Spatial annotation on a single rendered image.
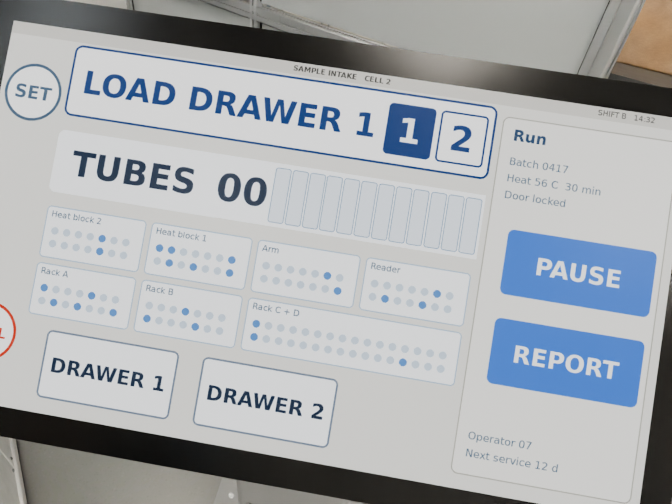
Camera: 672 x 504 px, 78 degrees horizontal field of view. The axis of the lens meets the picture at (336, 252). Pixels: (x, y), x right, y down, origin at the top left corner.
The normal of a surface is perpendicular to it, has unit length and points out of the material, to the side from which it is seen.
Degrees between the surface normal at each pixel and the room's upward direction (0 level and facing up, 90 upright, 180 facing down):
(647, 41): 90
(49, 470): 1
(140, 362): 50
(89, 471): 0
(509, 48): 90
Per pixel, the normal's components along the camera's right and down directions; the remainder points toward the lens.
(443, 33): -0.73, 0.36
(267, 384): -0.03, -0.04
